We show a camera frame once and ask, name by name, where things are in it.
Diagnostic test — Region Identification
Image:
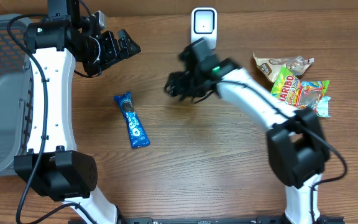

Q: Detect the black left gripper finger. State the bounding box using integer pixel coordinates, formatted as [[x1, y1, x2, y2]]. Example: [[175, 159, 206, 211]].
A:
[[119, 43, 141, 60], [118, 29, 134, 47]]

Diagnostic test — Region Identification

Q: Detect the blue Oreo cookie pack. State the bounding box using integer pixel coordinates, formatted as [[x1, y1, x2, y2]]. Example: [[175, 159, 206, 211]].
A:
[[114, 91, 150, 148]]

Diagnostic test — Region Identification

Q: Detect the beige paper-like bag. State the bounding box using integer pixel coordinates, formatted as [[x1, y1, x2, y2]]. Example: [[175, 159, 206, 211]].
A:
[[253, 53, 314, 83]]

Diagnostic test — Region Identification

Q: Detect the green snack packet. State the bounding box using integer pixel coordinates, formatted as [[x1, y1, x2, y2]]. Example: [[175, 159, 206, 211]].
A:
[[271, 67, 330, 111]]

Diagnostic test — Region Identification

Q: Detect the teal tissue pack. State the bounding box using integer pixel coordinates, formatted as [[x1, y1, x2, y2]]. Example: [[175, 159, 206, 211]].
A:
[[316, 96, 331, 118]]

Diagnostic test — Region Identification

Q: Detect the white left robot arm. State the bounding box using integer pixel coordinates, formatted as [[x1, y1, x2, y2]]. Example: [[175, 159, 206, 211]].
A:
[[14, 0, 141, 224]]

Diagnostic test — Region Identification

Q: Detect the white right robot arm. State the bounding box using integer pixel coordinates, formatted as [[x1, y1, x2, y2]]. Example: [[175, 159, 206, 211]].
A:
[[164, 38, 329, 223]]

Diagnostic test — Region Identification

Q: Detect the white barcode scanner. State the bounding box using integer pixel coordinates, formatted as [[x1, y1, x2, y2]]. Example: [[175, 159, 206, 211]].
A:
[[191, 7, 218, 50]]

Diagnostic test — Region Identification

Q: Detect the grey plastic mesh basket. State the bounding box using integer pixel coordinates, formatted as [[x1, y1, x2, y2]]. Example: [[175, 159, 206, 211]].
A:
[[0, 14, 34, 176]]

